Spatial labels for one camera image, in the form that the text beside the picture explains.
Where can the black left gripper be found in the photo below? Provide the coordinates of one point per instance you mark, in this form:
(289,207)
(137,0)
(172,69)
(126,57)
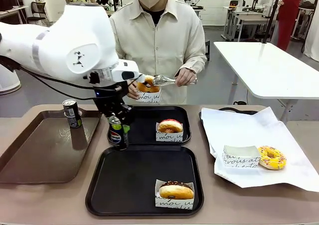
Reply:
(109,103)

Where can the black Pepsi lime can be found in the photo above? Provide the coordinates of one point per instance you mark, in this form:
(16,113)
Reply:
(117,135)
(72,115)

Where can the pink glazed donut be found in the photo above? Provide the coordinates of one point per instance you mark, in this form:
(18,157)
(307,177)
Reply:
(169,136)

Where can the pink frosted donut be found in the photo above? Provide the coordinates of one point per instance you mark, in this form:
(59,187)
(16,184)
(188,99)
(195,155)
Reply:
(170,126)

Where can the white script-print paper tray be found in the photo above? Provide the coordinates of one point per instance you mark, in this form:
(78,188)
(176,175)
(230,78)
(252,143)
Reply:
(239,160)
(149,96)

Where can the plain glazed donut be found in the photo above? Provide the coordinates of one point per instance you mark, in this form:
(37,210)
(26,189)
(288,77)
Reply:
(144,86)

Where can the silver serving tongs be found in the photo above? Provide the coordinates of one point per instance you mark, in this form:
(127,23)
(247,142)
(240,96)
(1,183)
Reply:
(164,80)

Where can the chocolate frosted donut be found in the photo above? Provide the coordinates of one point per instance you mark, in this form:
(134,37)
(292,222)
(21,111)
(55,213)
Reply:
(175,191)

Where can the chocolate topped donut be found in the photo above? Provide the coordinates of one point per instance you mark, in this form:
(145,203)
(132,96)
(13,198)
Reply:
(174,203)

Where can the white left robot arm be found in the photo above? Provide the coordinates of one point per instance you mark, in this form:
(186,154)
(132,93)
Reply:
(74,43)

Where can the person left forearm cream sleeve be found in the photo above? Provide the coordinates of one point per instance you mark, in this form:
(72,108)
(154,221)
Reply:
(197,53)

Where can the person right hand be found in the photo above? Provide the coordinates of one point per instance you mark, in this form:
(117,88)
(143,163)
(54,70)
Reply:
(132,91)

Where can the person left hand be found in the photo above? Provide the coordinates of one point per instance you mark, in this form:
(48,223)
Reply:
(185,77)

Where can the brown plastic serving tray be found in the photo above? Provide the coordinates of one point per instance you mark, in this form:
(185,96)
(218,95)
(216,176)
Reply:
(45,160)

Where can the person torso cream shirt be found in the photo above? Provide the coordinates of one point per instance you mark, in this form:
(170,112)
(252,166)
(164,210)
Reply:
(162,40)

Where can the large white paper sheet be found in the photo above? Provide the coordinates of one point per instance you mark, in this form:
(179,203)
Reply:
(249,130)

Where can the yellow sprinkled donut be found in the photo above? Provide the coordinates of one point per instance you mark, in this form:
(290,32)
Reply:
(271,162)

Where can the black mesh office chair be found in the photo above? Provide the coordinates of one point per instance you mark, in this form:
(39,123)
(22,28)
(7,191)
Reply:
(37,8)

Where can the white rectangular table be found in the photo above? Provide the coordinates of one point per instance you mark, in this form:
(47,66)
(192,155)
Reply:
(269,68)

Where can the grey background work table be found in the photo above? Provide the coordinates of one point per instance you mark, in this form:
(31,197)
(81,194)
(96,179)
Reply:
(249,18)

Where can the white desk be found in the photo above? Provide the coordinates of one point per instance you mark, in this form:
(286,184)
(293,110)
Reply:
(12,9)

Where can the black stand pole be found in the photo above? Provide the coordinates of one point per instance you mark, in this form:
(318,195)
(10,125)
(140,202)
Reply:
(271,16)

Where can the person in red dress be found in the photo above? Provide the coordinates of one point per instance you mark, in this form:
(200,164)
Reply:
(289,16)

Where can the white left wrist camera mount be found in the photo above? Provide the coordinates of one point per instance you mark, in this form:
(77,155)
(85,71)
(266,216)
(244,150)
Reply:
(140,77)

